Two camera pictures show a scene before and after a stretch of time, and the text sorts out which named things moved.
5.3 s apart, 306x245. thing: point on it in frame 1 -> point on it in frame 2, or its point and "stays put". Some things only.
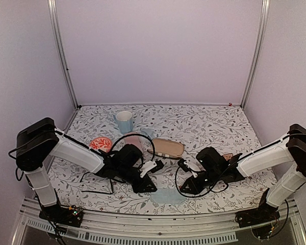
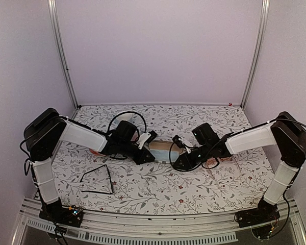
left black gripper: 139,188 -> 142,158
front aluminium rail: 152,229 stays put
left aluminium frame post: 52,8 stays put
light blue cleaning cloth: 169,196 -> 161,155
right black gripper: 195,188 -> 187,164
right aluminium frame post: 257,52 stays put
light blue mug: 124,120 stays put
